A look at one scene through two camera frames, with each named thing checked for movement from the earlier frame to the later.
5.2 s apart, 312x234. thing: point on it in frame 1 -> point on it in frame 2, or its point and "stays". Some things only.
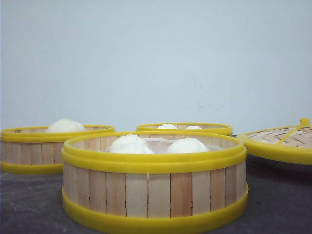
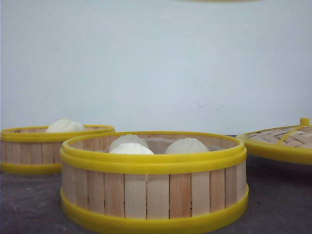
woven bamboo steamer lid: [291, 143] stays
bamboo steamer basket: [30, 149] stays
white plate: [257, 165] stays
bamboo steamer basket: [186, 127] -> [219, 1]
